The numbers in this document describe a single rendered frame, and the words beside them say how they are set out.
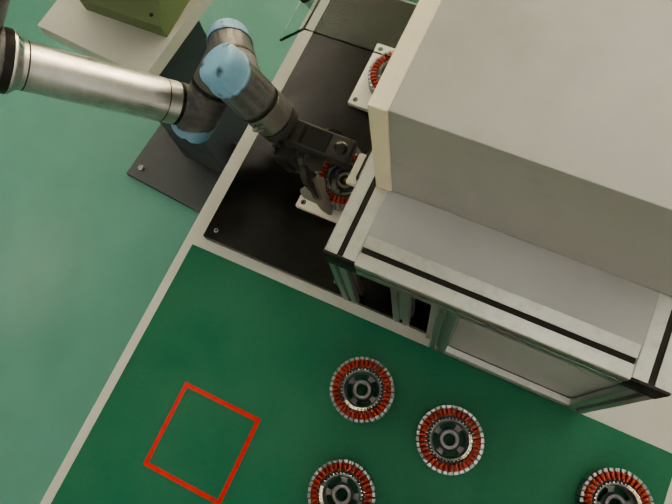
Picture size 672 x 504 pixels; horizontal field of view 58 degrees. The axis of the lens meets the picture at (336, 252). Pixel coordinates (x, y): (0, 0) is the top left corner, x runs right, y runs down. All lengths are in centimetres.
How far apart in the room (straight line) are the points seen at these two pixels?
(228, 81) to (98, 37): 65
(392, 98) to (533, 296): 31
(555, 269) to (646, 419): 45
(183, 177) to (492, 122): 164
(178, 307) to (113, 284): 94
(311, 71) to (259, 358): 60
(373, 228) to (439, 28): 26
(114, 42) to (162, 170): 75
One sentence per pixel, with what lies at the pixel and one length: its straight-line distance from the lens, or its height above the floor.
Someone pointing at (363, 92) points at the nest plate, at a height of 78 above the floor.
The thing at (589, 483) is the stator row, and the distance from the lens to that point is 112.
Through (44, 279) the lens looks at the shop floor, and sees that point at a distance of 227.
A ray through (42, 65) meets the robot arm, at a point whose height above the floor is 114.
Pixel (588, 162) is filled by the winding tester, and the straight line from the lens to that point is 63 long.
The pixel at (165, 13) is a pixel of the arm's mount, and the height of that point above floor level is 80.
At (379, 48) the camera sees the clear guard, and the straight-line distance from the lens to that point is 99.
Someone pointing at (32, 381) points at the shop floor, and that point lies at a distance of 221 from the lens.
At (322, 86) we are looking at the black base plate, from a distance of 131.
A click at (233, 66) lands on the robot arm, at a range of 97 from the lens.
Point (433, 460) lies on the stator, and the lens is 107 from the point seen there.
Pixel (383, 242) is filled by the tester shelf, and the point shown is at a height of 111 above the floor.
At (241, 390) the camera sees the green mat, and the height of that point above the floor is 75.
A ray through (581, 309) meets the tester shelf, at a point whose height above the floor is 111.
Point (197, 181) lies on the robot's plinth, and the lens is 215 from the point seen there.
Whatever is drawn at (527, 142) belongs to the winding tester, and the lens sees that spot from 63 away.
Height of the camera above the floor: 186
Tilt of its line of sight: 71 degrees down
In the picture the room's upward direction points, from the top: 19 degrees counter-clockwise
